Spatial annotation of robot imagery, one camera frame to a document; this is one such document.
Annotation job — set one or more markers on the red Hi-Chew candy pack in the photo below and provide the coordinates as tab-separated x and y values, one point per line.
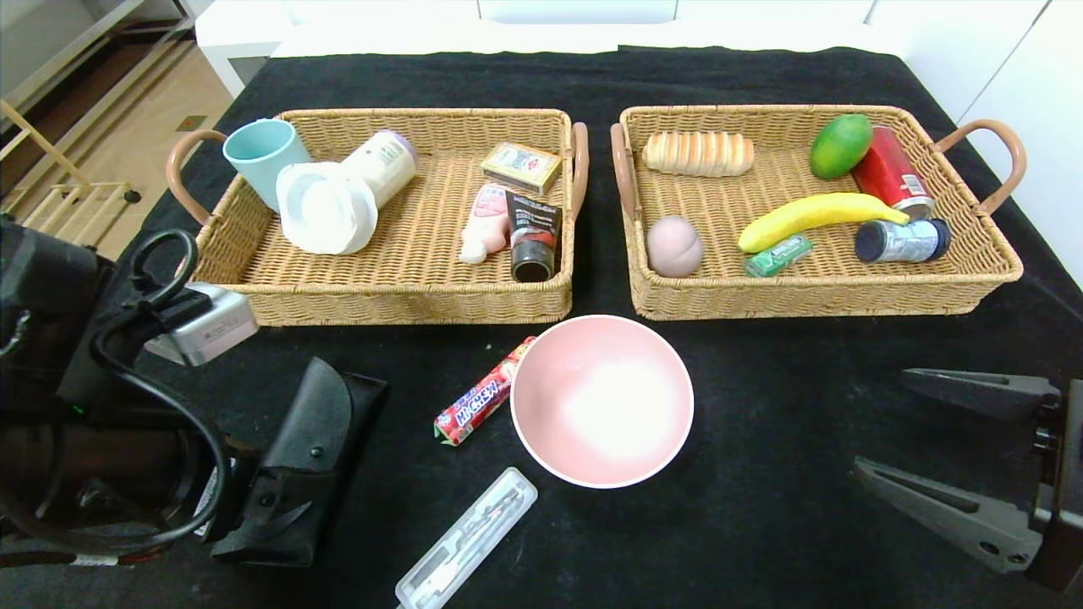
478	402

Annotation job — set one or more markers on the pink bowl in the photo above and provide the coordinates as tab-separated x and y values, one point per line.
601	406

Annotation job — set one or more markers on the small yellow card box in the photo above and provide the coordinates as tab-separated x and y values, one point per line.
522	167

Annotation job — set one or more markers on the yellow banana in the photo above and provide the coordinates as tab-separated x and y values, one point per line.
812	213

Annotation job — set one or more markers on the black tube red label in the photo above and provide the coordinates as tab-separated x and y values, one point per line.
535	237

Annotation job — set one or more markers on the light blue plastic cup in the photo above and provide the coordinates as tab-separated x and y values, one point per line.
262	156

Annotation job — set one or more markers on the green mango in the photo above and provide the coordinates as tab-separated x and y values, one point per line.
840	146

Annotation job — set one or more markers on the black tablecloth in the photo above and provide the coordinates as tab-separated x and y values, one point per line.
804	423

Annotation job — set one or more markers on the striped bread roll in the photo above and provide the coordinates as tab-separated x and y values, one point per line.
698	154

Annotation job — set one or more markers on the pink tube white cap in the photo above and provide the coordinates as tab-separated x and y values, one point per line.
486	220

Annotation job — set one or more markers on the small silver jar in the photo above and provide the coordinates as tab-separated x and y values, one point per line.
904	241

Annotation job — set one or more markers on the black leather glasses case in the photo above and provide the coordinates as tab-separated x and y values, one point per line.
317	423

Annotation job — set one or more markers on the red soda can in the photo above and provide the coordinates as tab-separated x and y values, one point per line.
888	173

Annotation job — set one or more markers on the clear plastic cutlery case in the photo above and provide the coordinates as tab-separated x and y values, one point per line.
465	541

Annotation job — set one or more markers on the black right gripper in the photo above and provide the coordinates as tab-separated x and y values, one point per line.
1062	474

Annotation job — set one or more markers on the pink peach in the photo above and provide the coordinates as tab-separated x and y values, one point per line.
674	247

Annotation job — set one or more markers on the white round plastic container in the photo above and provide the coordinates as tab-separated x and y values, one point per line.
326	211

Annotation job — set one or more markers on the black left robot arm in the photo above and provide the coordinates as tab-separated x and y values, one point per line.
51	457

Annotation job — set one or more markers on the green gum pack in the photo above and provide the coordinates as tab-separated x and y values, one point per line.
778	255

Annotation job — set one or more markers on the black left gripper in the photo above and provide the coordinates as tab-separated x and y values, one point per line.
218	495

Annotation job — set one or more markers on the light wooden rack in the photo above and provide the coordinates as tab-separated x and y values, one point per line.
68	203

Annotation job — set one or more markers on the grey metal shelf frame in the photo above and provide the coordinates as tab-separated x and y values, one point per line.
85	51

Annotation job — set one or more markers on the white low bench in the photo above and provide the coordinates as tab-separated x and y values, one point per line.
381	34

